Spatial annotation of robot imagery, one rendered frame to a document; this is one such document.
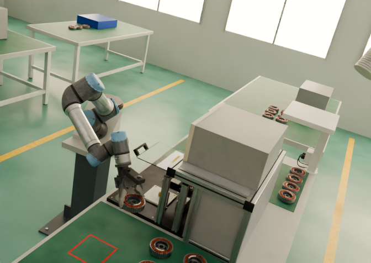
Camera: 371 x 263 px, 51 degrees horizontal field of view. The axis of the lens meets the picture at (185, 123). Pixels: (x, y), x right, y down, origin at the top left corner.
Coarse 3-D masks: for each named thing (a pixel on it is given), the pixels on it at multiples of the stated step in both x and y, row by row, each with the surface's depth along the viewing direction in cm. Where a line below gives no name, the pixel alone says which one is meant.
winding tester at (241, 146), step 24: (216, 120) 194; (240, 120) 201; (264, 120) 208; (192, 144) 187; (216, 144) 181; (240, 144) 176; (264, 144) 180; (216, 168) 185; (240, 168) 180; (264, 168) 176
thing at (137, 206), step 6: (126, 198) 182; (132, 198) 185; (138, 198) 185; (126, 204) 178; (132, 204) 181; (138, 204) 180; (144, 204) 181; (126, 210) 178; (132, 210) 178; (138, 210) 179
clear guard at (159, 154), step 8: (160, 144) 214; (144, 152) 202; (152, 152) 203; (160, 152) 205; (168, 152) 207; (176, 152) 209; (144, 160) 194; (152, 160) 196; (160, 160) 198; (168, 160) 199; (160, 168) 192
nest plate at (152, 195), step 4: (152, 188) 224; (156, 188) 224; (160, 188) 225; (148, 192) 219; (152, 192) 220; (156, 192) 221; (144, 196) 215; (148, 196) 216; (152, 196) 217; (156, 196) 217; (172, 196) 220; (176, 196) 222; (148, 200) 213; (152, 200) 213; (156, 200) 214; (168, 200) 216; (172, 200) 218; (156, 204) 212; (168, 204) 214
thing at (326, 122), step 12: (288, 108) 272; (300, 108) 277; (312, 108) 283; (300, 120) 257; (312, 120) 258; (324, 120) 263; (336, 120) 269; (324, 132) 252; (324, 144) 280; (300, 156) 291; (312, 156) 286; (312, 168) 289
